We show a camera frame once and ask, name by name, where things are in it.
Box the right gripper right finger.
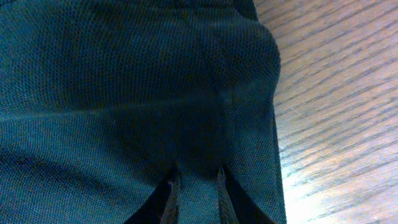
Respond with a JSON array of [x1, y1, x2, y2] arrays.
[[217, 166, 275, 224]]

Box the black t-shirt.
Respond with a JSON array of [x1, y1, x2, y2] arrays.
[[1, 0, 287, 223]]

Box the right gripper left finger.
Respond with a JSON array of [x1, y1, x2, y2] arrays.
[[124, 168, 181, 224]]

